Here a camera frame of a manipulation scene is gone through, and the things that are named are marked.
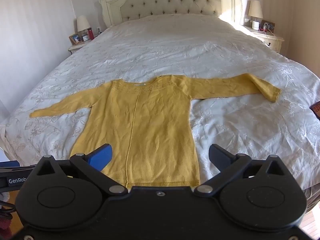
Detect white charging cable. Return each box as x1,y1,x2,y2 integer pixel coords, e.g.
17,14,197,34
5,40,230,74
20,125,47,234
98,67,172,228
260,24,275,39

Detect cream table lamp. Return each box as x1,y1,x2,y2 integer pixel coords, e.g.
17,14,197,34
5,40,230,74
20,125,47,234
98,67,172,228
76,15,91,39
248,0,264,22

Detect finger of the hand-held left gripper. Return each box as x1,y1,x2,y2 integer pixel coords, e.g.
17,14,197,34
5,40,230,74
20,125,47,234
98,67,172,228
0,160,38,174

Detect cream nightstand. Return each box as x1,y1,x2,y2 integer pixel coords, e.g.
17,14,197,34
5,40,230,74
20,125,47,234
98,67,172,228
241,25,285,53
68,39,98,55

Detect dark photo frame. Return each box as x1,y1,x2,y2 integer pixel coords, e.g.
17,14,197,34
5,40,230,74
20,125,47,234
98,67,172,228
260,19,275,33

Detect black cable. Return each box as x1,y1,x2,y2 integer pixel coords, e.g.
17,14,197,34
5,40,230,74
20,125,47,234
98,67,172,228
0,200,17,220

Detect dark red knitted cloth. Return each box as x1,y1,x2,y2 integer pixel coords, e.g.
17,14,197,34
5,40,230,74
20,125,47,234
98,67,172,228
0,219,12,232

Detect wooden photo frame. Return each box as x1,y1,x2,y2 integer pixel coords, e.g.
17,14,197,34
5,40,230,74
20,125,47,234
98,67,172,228
69,33,83,45

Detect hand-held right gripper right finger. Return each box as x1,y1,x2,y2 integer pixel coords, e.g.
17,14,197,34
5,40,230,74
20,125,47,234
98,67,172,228
194,144,285,197

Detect orange patterned object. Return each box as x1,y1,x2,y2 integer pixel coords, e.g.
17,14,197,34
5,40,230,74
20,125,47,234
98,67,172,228
309,101,320,118

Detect yellow knitted sweater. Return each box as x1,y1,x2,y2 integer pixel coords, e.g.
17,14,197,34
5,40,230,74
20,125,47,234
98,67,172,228
29,73,282,190

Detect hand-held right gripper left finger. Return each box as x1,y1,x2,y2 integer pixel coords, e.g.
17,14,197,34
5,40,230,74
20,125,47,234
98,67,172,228
37,144,129,197

